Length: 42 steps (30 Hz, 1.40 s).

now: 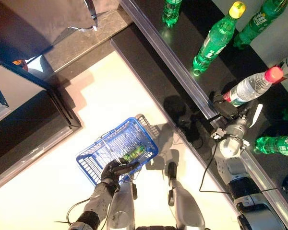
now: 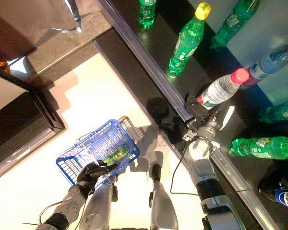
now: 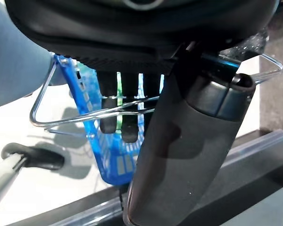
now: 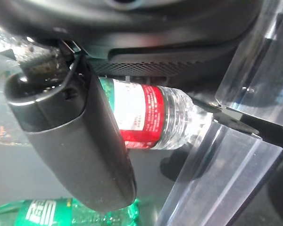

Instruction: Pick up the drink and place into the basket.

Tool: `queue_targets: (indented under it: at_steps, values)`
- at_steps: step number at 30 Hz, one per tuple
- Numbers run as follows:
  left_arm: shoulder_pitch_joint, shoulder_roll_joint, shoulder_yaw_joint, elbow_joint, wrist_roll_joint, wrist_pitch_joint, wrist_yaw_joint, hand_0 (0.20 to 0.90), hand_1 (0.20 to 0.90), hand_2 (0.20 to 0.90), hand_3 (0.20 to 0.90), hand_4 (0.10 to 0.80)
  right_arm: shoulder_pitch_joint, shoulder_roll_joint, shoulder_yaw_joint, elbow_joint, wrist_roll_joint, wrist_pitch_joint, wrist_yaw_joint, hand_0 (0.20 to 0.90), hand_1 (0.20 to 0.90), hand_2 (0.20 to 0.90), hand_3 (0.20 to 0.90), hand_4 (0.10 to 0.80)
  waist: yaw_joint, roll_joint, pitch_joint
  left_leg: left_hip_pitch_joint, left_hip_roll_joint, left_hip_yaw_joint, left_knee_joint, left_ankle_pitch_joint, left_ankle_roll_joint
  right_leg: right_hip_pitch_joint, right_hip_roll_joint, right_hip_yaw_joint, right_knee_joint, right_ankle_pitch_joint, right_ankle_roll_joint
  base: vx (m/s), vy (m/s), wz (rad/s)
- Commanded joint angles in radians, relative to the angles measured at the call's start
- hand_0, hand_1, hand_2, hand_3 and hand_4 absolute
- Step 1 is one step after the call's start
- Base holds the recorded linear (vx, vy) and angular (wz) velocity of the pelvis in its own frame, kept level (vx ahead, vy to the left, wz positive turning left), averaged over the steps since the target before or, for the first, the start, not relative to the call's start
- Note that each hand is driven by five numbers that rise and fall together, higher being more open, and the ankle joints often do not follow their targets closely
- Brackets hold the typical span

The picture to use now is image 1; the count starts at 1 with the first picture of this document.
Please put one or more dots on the brown grey fabric curtain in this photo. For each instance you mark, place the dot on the brown grey fabric curtain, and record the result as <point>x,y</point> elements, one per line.
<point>50,19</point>

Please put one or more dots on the robot right leg silver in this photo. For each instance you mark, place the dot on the robot right leg silver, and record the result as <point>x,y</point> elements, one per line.
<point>187,208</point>

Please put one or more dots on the dark shelf base silver rail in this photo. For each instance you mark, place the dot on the dark shelf base silver rail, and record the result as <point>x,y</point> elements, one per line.
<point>26,134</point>

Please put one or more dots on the small orange object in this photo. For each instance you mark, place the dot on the small orange object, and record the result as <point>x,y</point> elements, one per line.
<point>20,64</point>

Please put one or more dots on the robot right hand dark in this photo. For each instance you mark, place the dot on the robot right hand dark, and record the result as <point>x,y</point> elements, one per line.
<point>224,111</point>

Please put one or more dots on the black shelf base plinth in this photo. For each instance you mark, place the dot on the black shelf base plinth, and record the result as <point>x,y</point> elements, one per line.
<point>146,67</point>

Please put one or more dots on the robot pelvis dark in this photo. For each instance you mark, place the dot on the robot pelvis dark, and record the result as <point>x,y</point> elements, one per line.
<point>156,228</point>

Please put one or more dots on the robot left arm silver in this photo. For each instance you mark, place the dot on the robot left arm silver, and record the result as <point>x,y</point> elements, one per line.
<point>96,203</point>

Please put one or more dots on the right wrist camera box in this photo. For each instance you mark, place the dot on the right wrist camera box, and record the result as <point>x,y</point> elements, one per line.
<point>219,133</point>

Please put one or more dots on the robot right arm silver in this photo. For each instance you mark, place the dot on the robot right arm silver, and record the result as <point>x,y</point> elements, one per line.
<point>230,148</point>

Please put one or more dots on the blue plastic shopping basket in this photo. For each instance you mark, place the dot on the blue plastic shopping basket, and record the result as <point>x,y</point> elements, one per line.
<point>146,134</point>

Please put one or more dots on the black shelf board clear rail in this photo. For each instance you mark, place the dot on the black shelf board clear rail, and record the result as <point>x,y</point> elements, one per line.
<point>182,43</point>

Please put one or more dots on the pale shelf back panel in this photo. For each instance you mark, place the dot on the pale shelf back panel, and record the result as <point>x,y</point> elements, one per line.
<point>273,40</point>

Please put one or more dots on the robot left hand dark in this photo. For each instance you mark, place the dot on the robot left hand dark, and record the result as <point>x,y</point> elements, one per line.
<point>112,175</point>

